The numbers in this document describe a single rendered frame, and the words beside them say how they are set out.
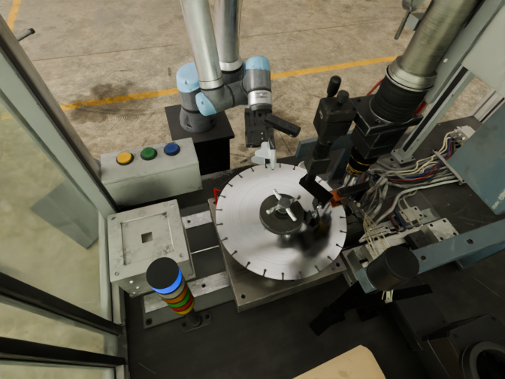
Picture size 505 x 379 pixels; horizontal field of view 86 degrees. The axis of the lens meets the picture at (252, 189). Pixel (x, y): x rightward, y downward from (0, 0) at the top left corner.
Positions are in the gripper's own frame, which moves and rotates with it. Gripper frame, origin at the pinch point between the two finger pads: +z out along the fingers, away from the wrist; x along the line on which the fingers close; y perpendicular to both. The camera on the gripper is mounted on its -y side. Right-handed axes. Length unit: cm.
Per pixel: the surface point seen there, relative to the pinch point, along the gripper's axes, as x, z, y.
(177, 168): -1.5, -2.8, 28.5
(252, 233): 17.6, 16.0, 8.3
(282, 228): 18.2, 15.2, 1.0
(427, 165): -17, -1, -65
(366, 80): -171, -101, -128
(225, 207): 13.7, 9.6, 14.4
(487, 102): -28, -29, -104
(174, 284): 43, 19, 22
